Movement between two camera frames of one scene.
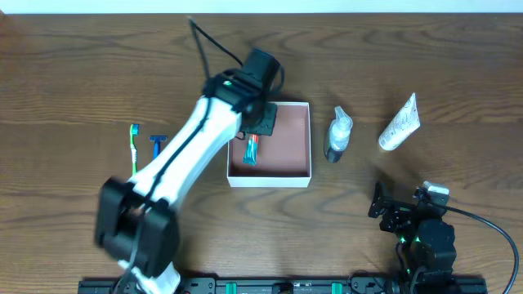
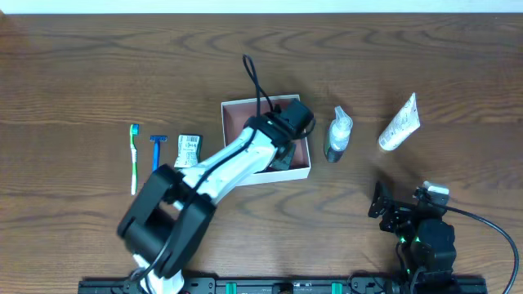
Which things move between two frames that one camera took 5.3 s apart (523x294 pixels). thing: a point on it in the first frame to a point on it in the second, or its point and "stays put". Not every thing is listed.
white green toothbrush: x=135 y=130 stays put
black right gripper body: x=392 y=212 stays put
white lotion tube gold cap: x=405 y=122 stays put
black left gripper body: x=261 y=122 to x=283 y=159
